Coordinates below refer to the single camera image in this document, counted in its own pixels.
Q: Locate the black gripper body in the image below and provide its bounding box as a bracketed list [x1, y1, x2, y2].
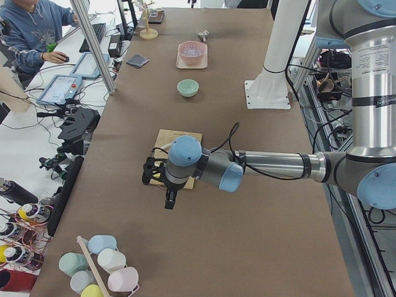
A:
[142, 157, 178, 191]

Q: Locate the far teach pendant tablet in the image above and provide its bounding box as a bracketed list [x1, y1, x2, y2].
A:
[70, 52, 100, 80]

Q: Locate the mint green bowl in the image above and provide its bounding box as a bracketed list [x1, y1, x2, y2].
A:
[177, 79, 199, 98]

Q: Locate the yellow cup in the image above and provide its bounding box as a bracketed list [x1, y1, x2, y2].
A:
[80, 284, 104, 297]

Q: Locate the black keyboard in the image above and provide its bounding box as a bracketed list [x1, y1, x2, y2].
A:
[79, 23, 107, 53]

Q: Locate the grey cup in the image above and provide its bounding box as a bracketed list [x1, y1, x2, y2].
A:
[70, 270, 96, 294]

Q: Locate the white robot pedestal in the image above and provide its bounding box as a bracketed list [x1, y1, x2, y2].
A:
[244, 0, 311, 110]

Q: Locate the teach pendant tablet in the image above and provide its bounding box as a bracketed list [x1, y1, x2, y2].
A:
[36, 75, 82, 106]
[70, 52, 100, 80]

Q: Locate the cream serving tray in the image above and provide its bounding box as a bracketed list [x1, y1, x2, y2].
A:
[176, 46, 208, 69]

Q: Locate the near teach pendant tablet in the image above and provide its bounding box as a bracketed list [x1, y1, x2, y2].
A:
[36, 75, 82, 106]

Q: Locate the white cup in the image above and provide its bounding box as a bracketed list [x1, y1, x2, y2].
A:
[97, 248, 126, 274]

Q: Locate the pink cup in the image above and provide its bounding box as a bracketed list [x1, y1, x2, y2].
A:
[108, 267, 139, 292]

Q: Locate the light blue cup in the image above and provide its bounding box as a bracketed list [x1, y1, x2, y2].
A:
[88, 235, 117, 254]

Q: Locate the pink bowl of ice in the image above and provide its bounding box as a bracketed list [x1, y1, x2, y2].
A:
[178, 41, 207, 66]

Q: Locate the aluminium frame post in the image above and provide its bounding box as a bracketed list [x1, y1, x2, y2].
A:
[70, 0, 116, 95]

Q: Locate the grey folded cloth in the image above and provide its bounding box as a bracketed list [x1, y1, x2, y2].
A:
[126, 54, 150, 69]

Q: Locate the green cup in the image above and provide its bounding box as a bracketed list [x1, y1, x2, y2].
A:
[58, 252, 88, 277]

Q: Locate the person in blue hoodie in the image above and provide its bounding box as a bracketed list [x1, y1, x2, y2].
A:
[1, 1, 79, 80]

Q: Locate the wooden cup tree stand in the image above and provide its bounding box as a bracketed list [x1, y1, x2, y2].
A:
[139, 1, 158, 40]

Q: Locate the black water bottle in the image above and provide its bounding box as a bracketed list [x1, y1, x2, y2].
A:
[1, 178, 38, 205]

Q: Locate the metal ice scoop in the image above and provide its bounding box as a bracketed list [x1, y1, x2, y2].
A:
[197, 30, 210, 43]

